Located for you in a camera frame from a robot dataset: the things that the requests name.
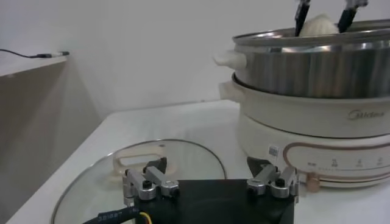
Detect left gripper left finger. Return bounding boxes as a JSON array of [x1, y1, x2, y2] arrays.
[[122, 156, 180, 208]]

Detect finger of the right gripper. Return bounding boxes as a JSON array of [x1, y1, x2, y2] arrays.
[[294, 0, 312, 37], [336, 0, 369, 33]]

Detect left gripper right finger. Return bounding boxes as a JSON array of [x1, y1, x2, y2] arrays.
[[246, 156, 300, 204]]

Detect white steamed baozi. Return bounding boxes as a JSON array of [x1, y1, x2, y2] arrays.
[[300, 13, 339, 38]]

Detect glass lid cream handle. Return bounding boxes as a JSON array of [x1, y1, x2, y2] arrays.
[[50, 139, 228, 224]]

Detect stainless steel steamer basket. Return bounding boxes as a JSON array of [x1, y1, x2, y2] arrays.
[[213, 18, 390, 100]]

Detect cream electric cooker pot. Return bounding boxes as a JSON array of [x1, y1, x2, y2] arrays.
[[218, 72, 390, 194]]

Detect white side table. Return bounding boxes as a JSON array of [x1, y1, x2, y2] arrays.
[[0, 54, 103, 224]]

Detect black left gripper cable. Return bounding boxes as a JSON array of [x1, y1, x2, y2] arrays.
[[82, 208, 153, 224]]

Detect black cable with adapter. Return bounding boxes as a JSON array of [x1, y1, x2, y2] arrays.
[[0, 48, 70, 59]]

